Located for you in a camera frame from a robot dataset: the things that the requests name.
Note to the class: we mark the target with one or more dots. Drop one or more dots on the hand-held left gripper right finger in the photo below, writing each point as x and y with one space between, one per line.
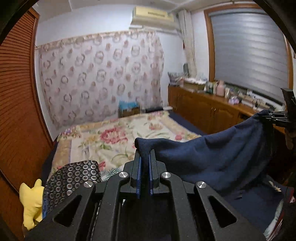
151 176

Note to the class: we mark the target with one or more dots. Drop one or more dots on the circle-patterned sheer curtain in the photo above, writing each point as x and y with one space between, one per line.
99 76

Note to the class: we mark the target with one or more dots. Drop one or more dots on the pink tissue box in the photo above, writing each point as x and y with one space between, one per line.
233 101

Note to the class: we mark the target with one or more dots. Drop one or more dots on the yellow plush toy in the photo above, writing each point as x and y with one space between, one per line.
31 204

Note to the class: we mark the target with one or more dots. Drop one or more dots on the brown cardboard box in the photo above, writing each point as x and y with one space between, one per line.
129 112

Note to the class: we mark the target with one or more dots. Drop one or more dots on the beige drawn curtain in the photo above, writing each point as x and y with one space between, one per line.
189 51

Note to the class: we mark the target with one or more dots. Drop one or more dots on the patterned bag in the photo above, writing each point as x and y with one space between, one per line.
174 78

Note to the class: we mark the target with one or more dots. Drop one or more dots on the wooden sideboard cabinet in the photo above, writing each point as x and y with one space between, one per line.
203 109

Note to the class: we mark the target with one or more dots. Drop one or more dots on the floral blanket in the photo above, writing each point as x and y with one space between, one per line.
111 136

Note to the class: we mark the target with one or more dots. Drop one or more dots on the navy printed t-shirt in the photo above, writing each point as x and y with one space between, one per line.
208 157

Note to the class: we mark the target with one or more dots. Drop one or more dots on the dark circle-patterned pillow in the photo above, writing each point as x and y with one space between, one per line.
69 178

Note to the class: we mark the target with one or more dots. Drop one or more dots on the grey window blind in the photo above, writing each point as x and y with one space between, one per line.
247 51

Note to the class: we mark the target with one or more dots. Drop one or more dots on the pink thermos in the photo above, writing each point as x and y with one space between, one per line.
220 89

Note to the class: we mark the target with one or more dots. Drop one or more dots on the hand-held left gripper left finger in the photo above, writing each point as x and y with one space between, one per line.
138 176

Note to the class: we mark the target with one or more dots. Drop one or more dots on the dark round object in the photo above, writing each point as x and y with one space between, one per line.
186 69

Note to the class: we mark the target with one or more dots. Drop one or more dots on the blue plastic bag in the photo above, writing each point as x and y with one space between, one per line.
127 104

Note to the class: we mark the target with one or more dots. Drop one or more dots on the person's right hand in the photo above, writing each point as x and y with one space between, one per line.
289 139

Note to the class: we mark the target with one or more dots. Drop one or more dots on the open cardboard box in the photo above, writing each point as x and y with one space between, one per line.
193 86

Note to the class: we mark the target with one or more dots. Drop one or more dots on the wooden louvred wardrobe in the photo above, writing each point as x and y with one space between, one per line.
18 104

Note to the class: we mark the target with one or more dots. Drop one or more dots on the cream wall air conditioner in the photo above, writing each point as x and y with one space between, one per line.
152 17

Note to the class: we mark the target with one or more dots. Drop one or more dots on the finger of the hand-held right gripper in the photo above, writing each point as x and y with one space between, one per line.
278 119
277 113

